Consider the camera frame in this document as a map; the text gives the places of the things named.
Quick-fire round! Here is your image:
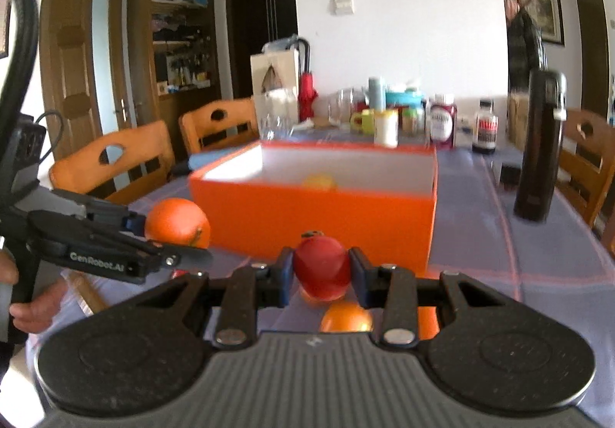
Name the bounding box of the red folded umbrella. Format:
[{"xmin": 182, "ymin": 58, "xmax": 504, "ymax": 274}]
[{"xmin": 295, "ymin": 37, "xmax": 318, "ymax": 121}]

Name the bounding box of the wooden chair right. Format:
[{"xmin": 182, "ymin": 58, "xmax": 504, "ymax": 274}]
[{"xmin": 557, "ymin": 109, "xmax": 614, "ymax": 228}]

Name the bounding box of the small tangerine middle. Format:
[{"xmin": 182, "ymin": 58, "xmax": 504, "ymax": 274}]
[{"xmin": 319, "ymin": 301, "xmax": 373, "ymax": 332}]

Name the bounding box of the person left hand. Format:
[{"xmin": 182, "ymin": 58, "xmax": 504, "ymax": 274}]
[{"xmin": 0, "ymin": 248, "xmax": 71, "ymax": 335}]

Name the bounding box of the checked blue tablecloth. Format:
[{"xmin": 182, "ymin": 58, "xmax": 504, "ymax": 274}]
[{"xmin": 35, "ymin": 149, "xmax": 596, "ymax": 427}]

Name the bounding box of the blue grey tumbler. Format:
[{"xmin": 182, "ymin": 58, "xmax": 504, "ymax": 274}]
[{"xmin": 368, "ymin": 77, "xmax": 387, "ymax": 112}]

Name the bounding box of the black thermos bottle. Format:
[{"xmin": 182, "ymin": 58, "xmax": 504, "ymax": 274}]
[{"xmin": 514, "ymin": 69, "xmax": 567, "ymax": 223}]

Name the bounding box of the yellow green mug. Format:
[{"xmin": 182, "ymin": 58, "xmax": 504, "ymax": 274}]
[{"xmin": 349, "ymin": 109, "xmax": 374, "ymax": 134}]

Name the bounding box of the wooden chair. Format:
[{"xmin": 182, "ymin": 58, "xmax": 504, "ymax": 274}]
[
  {"xmin": 557, "ymin": 109, "xmax": 614, "ymax": 228},
  {"xmin": 178, "ymin": 98, "xmax": 259, "ymax": 155},
  {"xmin": 49, "ymin": 120, "xmax": 175, "ymax": 205}
]

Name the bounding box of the dark red lid jar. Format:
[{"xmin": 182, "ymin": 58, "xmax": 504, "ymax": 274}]
[{"xmin": 429, "ymin": 95, "xmax": 458, "ymax": 149}]

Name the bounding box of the glass cup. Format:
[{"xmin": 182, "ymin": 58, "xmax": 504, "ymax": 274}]
[{"xmin": 259, "ymin": 113, "xmax": 294, "ymax": 141}]

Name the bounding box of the yellow pomelo fruit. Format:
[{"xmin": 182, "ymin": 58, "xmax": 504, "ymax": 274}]
[{"xmin": 302, "ymin": 173, "xmax": 338, "ymax": 191}]

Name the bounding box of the white paper bag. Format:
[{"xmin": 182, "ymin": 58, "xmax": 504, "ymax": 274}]
[{"xmin": 250, "ymin": 49, "xmax": 299, "ymax": 129}]

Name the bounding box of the large orange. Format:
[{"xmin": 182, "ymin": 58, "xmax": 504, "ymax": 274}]
[{"xmin": 145, "ymin": 198, "xmax": 212, "ymax": 249}]

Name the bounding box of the orange cardboard box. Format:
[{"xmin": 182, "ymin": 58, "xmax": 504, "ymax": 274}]
[{"xmin": 189, "ymin": 141, "xmax": 438, "ymax": 273}]

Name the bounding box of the white yellow lid container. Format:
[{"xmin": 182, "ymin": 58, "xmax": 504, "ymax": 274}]
[{"xmin": 373, "ymin": 109, "xmax": 398, "ymax": 148}]

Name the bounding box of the medium orange far right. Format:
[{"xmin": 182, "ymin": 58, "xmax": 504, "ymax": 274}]
[{"xmin": 418, "ymin": 306, "xmax": 440, "ymax": 340}]

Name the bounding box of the wooden chair near left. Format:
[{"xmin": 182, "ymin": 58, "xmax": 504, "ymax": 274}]
[{"xmin": 49, "ymin": 120, "xmax": 175, "ymax": 205}]

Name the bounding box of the clear medicine bottle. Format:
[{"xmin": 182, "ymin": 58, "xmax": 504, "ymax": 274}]
[{"xmin": 472, "ymin": 99, "xmax": 499, "ymax": 154}]

